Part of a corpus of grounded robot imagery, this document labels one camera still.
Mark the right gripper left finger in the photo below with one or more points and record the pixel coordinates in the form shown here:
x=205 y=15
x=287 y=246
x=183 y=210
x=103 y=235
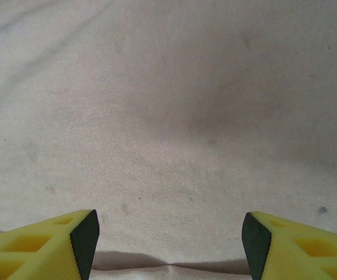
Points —
x=60 y=262

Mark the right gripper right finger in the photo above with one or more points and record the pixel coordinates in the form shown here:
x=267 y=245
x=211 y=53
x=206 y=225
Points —
x=282 y=262

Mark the pink t-shirt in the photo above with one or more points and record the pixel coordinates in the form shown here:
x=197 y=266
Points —
x=168 y=116

